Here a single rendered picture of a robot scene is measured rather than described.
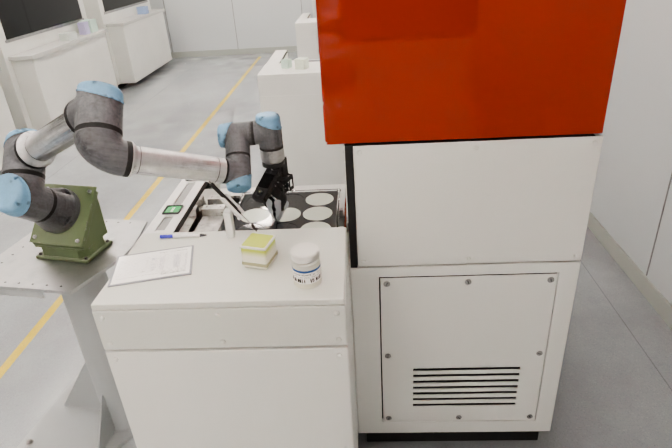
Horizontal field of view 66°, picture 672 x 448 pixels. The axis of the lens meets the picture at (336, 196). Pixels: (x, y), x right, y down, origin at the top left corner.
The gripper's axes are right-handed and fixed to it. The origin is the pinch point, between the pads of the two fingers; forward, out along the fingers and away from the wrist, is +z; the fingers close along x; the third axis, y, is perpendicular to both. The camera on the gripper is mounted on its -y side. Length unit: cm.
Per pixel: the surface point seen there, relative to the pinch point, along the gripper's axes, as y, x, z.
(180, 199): -7.3, 34.2, -4.4
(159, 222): -23.2, 28.2, -4.7
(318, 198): 20.7, -4.4, 1.3
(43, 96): 191, 416, 42
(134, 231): -14, 54, 9
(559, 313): 25, -88, 29
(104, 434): -45, 61, 85
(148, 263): -42.9, 12.3, -5.5
